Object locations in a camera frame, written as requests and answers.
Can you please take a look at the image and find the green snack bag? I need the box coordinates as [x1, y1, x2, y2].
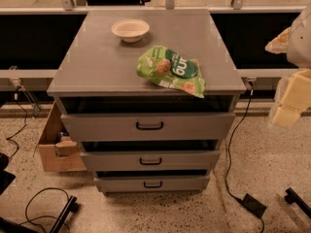
[137, 46, 205, 98]

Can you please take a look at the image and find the grey drawer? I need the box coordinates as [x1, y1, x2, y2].
[61, 113, 235, 142]
[81, 150, 220, 171]
[94, 176, 210, 193]

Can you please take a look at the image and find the black stand leg right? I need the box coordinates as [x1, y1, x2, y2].
[285, 187, 311, 218]

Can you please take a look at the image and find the black cable left wall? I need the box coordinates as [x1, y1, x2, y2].
[5, 84, 29, 160]

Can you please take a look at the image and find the metal bracket left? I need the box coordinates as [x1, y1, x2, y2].
[10, 77, 42, 118]

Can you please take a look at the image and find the brown cardboard box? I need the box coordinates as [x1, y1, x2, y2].
[37, 103, 86, 172]

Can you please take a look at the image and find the grey drawer cabinet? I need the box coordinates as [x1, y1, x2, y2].
[46, 9, 247, 197]

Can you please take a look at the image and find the grey bottom drawer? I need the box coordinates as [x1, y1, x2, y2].
[94, 176, 210, 193]

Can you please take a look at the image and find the black power adapter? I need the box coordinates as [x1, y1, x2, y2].
[242, 194, 267, 218]

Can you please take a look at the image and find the white paper bowl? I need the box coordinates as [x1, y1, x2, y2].
[111, 19, 150, 43]

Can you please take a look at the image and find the grey middle drawer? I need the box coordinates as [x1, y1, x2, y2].
[81, 150, 220, 171]

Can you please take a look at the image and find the grey top drawer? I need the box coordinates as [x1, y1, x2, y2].
[61, 113, 235, 142]

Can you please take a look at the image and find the black cable left floor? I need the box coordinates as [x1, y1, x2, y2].
[18, 186, 72, 233]

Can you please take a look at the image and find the black power cable right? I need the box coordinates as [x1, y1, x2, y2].
[225, 80, 266, 233]

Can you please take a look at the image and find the black stand leg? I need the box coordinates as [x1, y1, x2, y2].
[285, 187, 311, 218]
[50, 196, 79, 233]

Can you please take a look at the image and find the black stand leg left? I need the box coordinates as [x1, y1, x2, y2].
[50, 196, 79, 233]

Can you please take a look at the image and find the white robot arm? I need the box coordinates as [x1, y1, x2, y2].
[265, 5, 311, 129]

